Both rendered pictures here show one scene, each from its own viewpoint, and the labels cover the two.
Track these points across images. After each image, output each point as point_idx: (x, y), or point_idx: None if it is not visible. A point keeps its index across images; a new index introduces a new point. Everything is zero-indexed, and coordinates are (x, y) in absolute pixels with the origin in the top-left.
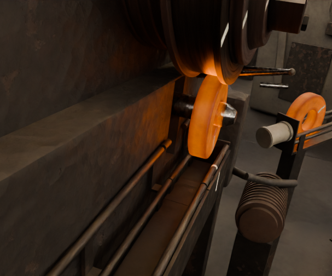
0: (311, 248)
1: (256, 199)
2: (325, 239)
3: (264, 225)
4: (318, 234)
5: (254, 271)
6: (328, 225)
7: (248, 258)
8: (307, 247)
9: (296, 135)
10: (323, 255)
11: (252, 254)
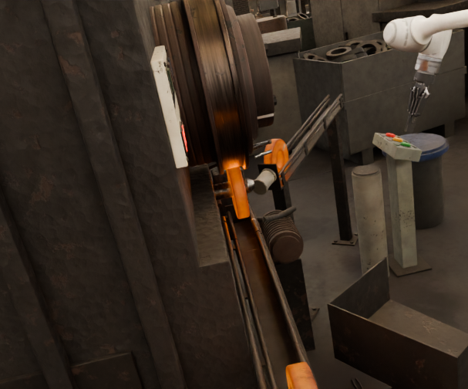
0: (322, 258)
1: (276, 231)
2: (328, 245)
3: (291, 246)
4: (321, 245)
5: (297, 285)
6: (324, 233)
7: (290, 279)
8: (318, 258)
9: (278, 174)
10: (334, 258)
11: (291, 273)
